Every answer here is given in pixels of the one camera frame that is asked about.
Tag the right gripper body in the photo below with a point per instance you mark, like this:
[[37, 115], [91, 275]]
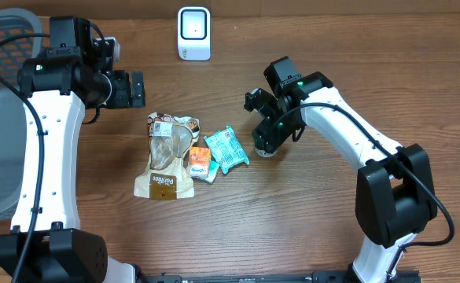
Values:
[[278, 130]]

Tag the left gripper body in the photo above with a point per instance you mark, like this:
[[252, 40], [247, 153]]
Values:
[[122, 97]]

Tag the green lid white jar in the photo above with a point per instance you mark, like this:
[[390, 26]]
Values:
[[267, 151]]

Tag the teal white snack packet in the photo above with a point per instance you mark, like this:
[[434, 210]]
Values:
[[226, 149]]

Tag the small teal white packet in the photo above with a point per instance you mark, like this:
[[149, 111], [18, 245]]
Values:
[[212, 172]]

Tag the orange snack packet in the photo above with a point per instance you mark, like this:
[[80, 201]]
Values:
[[200, 159]]

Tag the clear brown bread bag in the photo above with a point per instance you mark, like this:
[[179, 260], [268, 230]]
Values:
[[165, 176]]

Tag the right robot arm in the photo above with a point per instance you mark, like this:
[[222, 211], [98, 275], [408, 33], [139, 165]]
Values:
[[394, 189]]

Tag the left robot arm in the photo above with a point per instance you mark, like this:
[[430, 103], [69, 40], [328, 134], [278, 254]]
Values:
[[72, 75]]

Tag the white barcode scanner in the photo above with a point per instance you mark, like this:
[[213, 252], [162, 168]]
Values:
[[194, 33]]

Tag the grey plastic shopping basket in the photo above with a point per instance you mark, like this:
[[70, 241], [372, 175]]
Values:
[[1, 118]]

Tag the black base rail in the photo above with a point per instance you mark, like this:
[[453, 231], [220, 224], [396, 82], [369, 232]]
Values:
[[277, 278]]

